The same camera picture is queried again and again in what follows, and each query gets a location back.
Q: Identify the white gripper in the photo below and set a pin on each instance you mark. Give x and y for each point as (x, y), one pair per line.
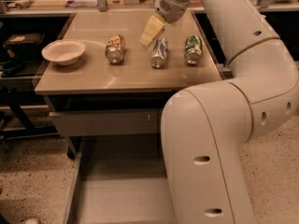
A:
(170, 7)

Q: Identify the blue silver redbull can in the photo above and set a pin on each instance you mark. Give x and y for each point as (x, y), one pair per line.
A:
(159, 53)

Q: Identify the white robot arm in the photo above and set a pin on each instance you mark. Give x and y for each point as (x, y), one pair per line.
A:
(203, 126)

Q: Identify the green can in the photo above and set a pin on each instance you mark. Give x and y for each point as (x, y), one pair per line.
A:
(193, 51)

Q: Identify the grey drawer cabinet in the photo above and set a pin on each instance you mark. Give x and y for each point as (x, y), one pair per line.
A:
(93, 83)

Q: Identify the closed top drawer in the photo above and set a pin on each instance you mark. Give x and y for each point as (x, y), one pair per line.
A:
(107, 122)

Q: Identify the open middle drawer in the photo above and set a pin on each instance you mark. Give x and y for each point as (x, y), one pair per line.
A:
(119, 179)

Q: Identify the white bowl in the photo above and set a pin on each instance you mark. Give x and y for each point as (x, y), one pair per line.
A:
(64, 52)

